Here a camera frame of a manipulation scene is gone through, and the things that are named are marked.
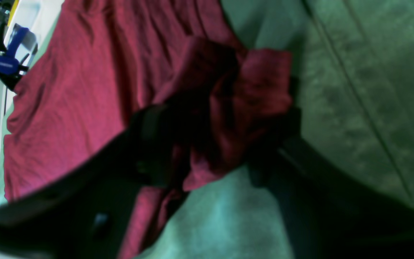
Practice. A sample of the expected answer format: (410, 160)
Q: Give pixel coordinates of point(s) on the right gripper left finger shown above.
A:
(85, 214)

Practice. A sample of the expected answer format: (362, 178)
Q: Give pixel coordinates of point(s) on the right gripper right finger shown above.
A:
(326, 214)

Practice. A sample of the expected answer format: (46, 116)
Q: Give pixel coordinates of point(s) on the red T-shirt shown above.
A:
(106, 60)

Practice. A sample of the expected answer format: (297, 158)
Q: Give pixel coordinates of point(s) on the green table cloth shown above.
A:
(355, 63)

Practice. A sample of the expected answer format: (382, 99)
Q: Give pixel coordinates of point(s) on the bottom blue orange clamp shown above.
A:
(22, 45)

